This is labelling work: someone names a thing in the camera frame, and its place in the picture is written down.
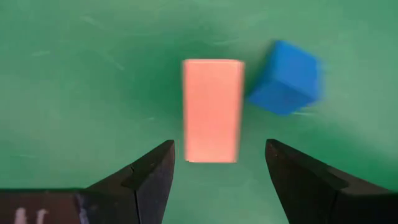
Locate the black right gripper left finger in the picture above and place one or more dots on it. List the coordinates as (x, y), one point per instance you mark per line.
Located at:
(149, 186)

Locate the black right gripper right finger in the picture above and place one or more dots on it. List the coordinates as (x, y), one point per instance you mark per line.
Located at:
(311, 193)

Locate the pink rectangular block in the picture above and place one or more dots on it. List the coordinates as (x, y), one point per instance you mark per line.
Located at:
(213, 112)

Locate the blue cube block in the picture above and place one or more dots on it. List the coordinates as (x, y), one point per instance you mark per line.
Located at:
(287, 81)

